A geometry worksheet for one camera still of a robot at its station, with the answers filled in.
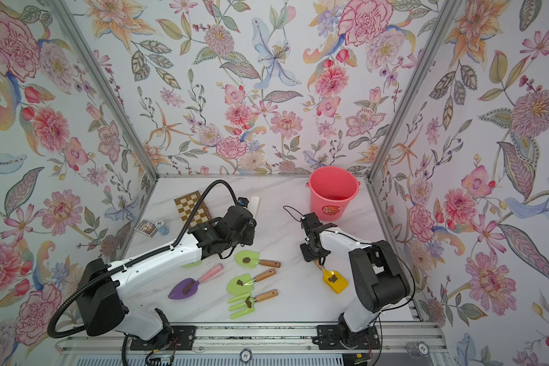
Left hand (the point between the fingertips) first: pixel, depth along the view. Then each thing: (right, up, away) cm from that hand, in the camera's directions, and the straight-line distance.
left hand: (256, 229), depth 81 cm
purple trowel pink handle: (-26, -22, +4) cm, 34 cm away
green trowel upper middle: (-3, -13, +11) cm, 18 cm away
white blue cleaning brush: (-1, +9, +1) cm, 9 cm away
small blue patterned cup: (-41, -1, +14) cm, 43 cm away
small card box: (-49, -2, +18) cm, 52 cm away
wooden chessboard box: (-35, +8, +26) cm, 44 cm away
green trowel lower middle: (-6, -21, +5) cm, 23 cm away
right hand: (+22, -11, +13) cm, 28 cm away
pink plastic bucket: (+30, +14, +14) cm, 36 cm away
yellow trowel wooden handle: (+28, -19, +5) cm, 35 cm away
